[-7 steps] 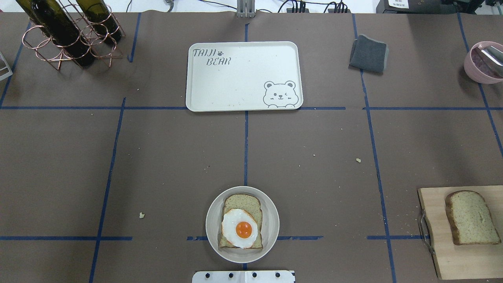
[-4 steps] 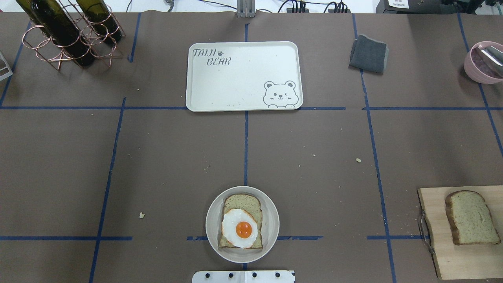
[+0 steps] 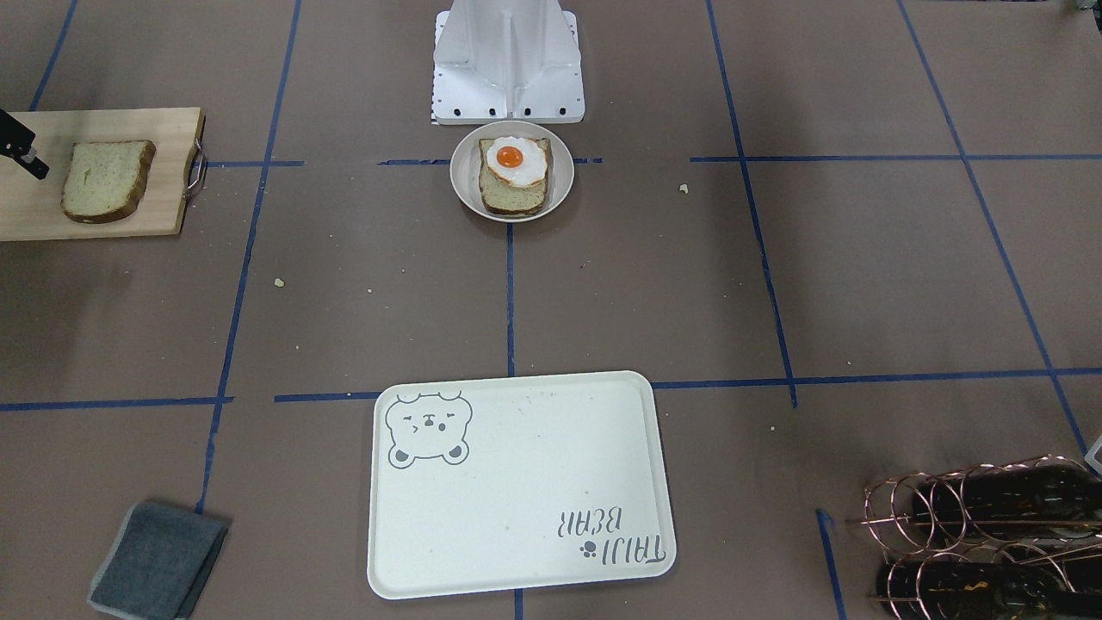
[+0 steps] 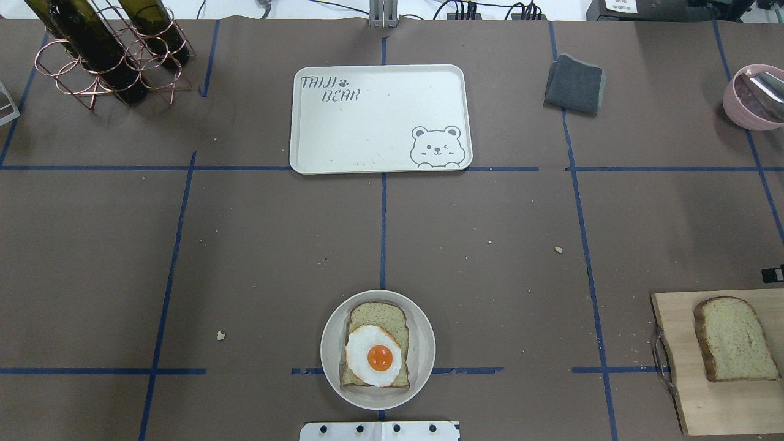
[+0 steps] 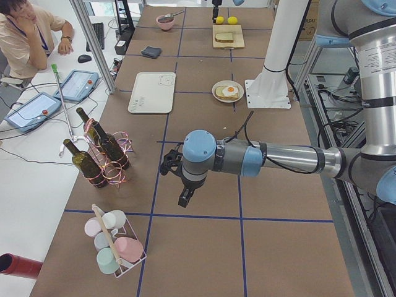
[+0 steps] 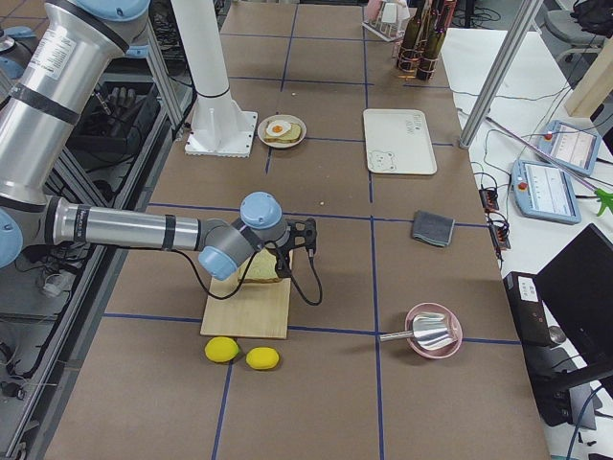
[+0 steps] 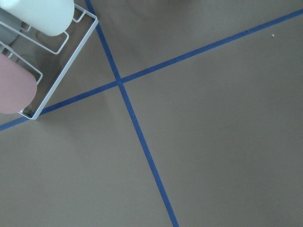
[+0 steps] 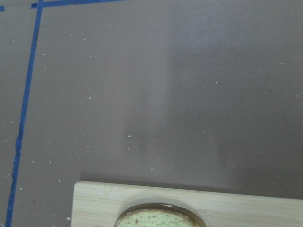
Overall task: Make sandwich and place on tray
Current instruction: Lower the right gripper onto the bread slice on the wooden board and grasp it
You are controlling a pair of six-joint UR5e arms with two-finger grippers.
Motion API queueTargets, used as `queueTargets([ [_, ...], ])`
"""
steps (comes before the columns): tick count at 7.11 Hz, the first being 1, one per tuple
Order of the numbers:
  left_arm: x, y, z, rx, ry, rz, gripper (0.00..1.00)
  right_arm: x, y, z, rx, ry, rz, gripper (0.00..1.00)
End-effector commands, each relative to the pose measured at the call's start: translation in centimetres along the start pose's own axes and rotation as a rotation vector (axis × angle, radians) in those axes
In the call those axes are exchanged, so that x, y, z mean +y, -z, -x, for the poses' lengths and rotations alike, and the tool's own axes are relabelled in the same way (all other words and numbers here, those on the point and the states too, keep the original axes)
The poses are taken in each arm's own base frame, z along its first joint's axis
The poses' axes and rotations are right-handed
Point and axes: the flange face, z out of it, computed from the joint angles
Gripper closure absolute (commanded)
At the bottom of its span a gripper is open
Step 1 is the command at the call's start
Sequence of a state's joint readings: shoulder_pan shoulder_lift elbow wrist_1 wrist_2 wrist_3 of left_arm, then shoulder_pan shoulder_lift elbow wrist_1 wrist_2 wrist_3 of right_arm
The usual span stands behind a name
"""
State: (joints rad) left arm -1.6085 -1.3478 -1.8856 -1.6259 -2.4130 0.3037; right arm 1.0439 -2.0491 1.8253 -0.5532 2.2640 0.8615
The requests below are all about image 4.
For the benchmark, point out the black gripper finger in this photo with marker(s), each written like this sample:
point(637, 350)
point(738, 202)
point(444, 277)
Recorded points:
point(773, 275)

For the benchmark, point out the bread slice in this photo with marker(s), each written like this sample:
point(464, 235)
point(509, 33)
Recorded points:
point(393, 320)
point(733, 342)

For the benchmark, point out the white bear serving tray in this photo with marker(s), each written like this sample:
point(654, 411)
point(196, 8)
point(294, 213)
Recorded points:
point(380, 119)

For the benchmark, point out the wooden cutting board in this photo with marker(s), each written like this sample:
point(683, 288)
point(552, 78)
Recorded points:
point(720, 408)

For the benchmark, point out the pink bowl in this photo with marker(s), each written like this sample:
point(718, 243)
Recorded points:
point(743, 107)

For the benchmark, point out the metal scoop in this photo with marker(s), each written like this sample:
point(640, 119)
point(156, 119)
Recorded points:
point(765, 87)

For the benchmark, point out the grey folded cloth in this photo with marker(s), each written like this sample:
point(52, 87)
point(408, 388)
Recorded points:
point(575, 85)

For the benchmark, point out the white round plate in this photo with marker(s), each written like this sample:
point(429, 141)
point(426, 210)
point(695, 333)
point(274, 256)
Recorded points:
point(419, 361)

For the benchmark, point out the fried egg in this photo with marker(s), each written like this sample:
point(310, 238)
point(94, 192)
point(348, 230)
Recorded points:
point(373, 356)

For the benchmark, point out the dark green wine bottle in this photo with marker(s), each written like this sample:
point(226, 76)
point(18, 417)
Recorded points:
point(98, 48)
point(42, 11)
point(162, 37)

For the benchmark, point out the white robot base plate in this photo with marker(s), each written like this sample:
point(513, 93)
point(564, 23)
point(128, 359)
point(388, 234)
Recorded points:
point(381, 430)

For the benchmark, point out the aluminium frame post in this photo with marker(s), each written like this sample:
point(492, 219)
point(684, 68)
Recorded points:
point(383, 13)

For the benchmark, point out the copper wire bottle rack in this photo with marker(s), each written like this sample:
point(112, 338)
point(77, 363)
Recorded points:
point(74, 78)

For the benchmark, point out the white wire cup rack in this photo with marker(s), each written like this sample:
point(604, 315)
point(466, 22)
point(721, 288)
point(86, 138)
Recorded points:
point(9, 109)

